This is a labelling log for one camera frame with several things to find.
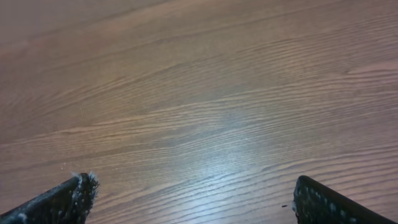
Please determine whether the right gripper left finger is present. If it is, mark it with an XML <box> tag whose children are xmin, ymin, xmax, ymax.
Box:
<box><xmin>1</xmin><ymin>173</ymin><xmax>100</xmax><ymax>224</ymax></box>

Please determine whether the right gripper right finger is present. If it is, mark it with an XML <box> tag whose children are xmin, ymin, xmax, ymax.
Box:
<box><xmin>292</xmin><ymin>175</ymin><xmax>397</xmax><ymax>224</ymax></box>

